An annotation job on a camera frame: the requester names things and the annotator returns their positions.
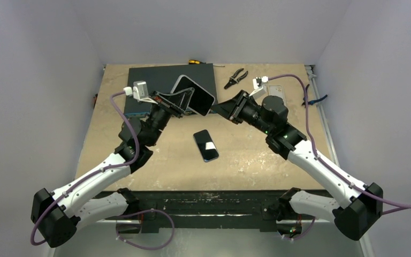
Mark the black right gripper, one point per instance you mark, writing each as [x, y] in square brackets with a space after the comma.
[239, 107]

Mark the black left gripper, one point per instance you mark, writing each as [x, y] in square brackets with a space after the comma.
[176, 104]

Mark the phone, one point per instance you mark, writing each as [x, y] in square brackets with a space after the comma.
[276, 90]
[201, 100]

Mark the blue smartphone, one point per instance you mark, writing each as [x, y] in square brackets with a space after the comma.
[206, 146]

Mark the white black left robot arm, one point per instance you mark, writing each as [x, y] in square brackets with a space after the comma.
[57, 215]

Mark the yellow black screwdriver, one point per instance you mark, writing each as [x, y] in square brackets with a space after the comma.
[197, 62]

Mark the black grey wire stripper pliers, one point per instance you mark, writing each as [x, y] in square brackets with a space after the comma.
[234, 79]

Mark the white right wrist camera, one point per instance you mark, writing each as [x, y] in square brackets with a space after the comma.
[260, 87]

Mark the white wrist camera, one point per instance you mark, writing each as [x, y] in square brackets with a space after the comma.
[260, 87]
[139, 92]

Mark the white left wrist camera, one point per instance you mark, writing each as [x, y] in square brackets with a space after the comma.
[139, 92]

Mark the blue handled cutting pliers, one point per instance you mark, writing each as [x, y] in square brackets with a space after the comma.
[314, 101]

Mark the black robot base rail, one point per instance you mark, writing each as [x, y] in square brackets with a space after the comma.
[263, 210]

